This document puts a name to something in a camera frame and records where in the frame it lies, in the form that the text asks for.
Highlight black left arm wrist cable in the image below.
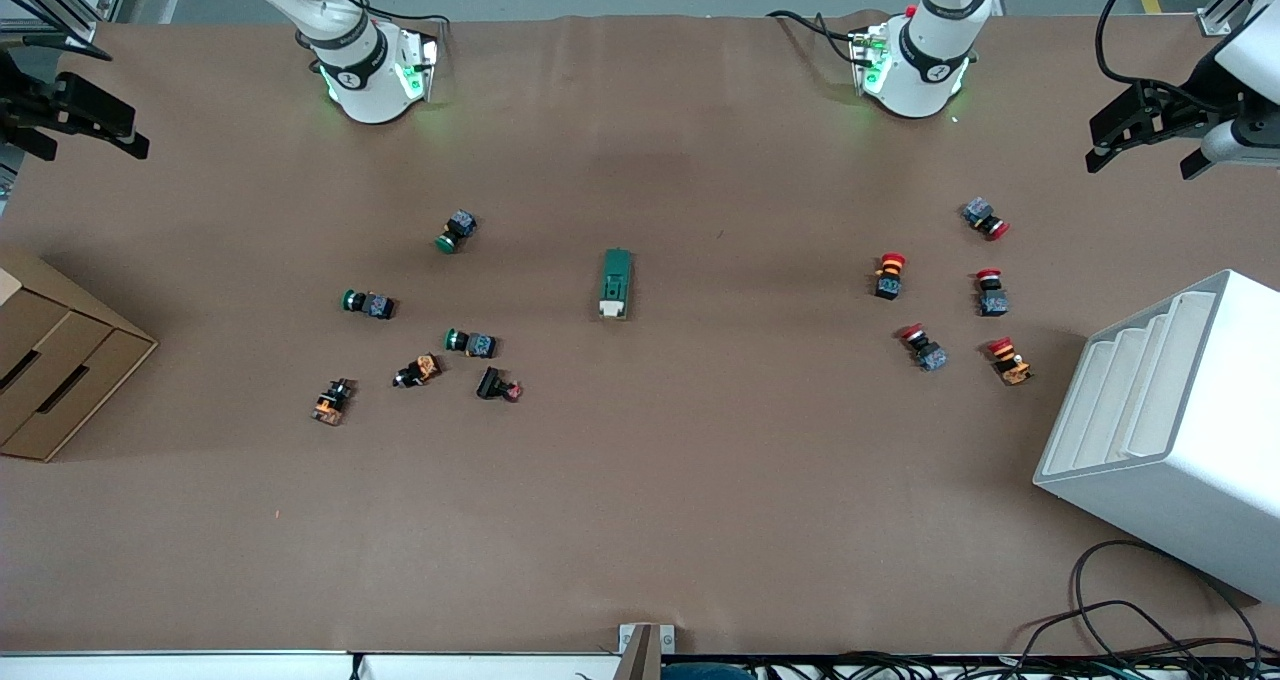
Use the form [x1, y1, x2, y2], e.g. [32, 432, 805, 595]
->
[1094, 0, 1263, 97]

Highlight brown cardboard drawer box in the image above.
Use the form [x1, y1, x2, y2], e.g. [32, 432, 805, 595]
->
[0, 249, 160, 462]

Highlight white stepped storage rack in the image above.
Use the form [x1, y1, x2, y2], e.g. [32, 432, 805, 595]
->
[1032, 268, 1280, 604]

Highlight black selector switch orange block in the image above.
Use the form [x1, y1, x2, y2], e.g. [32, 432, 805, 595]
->
[310, 377, 356, 428]
[392, 353, 443, 390]

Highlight grey metal bracket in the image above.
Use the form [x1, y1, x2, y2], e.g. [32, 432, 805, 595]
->
[617, 622, 677, 680]

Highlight brown paper table cover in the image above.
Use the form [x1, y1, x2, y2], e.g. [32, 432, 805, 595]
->
[0, 10, 1280, 657]

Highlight black square push button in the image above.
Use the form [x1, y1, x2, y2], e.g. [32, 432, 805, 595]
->
[475, 365, 524, 404]

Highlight green mushroom push button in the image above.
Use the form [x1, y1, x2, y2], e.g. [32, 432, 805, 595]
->
[341, 288, 398, 321]
[435, 209, 478, 255]
[444, 327, 499, 360]

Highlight red mushroom button orange block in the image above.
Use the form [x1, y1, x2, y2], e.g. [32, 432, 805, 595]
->
[986, 335, 1035, 388]
[872, 251, 909, 302]

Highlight red mushroom button grey block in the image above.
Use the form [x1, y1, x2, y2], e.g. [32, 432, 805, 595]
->
[961, 196, 1011, 242]
[974, 267, 1010, 318]
[896, 322, 949, 373]

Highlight black looped cable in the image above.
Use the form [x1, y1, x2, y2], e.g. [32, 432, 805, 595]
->
[1071, 539, 1264, 659]

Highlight green load switch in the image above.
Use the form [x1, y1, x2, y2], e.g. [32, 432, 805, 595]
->
[599, 248, 634, 322]

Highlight white table edge rail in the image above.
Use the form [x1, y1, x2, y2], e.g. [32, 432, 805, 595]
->
[0, 649, 621, 680]

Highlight black left arm base cable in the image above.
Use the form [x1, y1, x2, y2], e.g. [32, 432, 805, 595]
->
[767, 9, 873, 67]

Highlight teal object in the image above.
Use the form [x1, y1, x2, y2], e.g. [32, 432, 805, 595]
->
[660, 662, 757, 680]

